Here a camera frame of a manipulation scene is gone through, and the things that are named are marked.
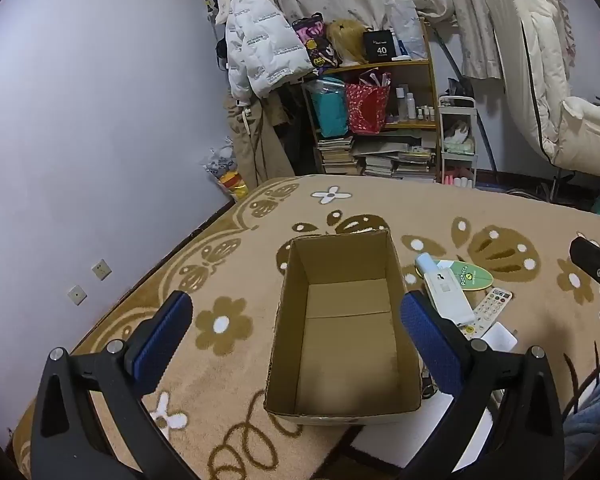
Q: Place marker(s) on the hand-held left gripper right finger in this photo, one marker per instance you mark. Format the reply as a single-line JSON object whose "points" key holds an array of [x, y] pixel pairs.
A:
{"points": [[430, 345]]}

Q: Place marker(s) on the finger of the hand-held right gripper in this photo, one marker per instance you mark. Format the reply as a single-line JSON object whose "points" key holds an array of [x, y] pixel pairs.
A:
{"points": [[595, 270]]}

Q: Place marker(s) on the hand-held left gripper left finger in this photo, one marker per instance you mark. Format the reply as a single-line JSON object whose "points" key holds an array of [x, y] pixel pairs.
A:
{"points": [[165, 340]]}

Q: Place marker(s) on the white plug adapter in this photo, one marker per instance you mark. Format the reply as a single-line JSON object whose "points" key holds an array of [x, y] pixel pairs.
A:
{"points": [[497, 337]]}

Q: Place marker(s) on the white remote control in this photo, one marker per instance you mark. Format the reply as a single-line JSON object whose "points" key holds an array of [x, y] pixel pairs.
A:
{"points": [[492, 305]]}

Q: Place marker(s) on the brown cardboard box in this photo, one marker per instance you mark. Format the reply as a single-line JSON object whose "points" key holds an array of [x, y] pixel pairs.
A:
{"points": [[350, 350]]}

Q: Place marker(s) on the yellow green oval paddle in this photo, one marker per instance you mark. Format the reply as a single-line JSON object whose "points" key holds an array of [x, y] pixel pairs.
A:
{"points": [[472, 275]]}

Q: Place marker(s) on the white paper sheet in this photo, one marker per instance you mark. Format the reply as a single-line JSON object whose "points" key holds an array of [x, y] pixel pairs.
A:
{"points": [[420, 435]]}

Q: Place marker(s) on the person's blue jeans leg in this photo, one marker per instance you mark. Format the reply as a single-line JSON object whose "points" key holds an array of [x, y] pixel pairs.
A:
{"points": [[595, 410]]}

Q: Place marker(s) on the bag of plush toys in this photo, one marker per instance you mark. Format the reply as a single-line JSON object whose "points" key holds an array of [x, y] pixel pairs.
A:
{"points": [[225, 165]]}

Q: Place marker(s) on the white padded chair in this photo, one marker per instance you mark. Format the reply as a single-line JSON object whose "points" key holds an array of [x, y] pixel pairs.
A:
{"points": [[530, 60]]}

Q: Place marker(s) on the stack of books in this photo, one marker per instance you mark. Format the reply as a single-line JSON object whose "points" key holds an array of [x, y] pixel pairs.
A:
{"points": [[340, 157]]}

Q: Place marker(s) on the white trolley cart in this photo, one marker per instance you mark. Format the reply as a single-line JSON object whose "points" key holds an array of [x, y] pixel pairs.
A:
{"points": [[457, 102]]}

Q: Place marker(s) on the beige trousers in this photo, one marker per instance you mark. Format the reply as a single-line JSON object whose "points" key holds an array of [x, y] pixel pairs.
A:
{"points": [[260, 145]]}

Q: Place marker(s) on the wooden shelf unit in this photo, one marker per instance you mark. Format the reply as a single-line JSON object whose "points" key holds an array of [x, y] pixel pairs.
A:
{"points": [[432, 90]]}

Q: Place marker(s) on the row of cosmetic bottles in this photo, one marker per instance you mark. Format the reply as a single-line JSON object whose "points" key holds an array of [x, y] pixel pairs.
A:
{"points": [[410, 105]]}

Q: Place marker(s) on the red gift bag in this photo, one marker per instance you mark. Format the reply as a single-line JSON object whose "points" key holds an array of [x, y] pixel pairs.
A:
{"points": [[365, 107]]}

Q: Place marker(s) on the teal bag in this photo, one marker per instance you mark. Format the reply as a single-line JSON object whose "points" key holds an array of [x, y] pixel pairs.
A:
{"points": [[330, 110]]}

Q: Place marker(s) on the clear plastic bag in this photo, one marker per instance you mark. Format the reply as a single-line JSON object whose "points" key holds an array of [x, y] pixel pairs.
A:
{"points": [[405, 25]]}

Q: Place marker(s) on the black box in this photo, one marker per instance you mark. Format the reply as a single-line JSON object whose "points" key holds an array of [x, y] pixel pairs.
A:
{"points": [[380, 47]]}

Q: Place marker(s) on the blond wig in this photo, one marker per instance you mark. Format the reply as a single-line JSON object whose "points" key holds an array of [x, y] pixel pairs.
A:
{"points": [[347, 37]]}

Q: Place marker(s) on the white puffer jacket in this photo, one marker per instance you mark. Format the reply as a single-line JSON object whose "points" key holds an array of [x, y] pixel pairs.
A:
{"points": [[260, 35]]}

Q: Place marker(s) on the purple printed bag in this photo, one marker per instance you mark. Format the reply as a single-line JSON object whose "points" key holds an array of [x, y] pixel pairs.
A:
{"points": [[312, 40]]}

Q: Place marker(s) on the white wall socket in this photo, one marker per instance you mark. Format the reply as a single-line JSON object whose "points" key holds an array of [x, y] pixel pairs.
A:
{"points": [[101, 269], [76, 295]]}

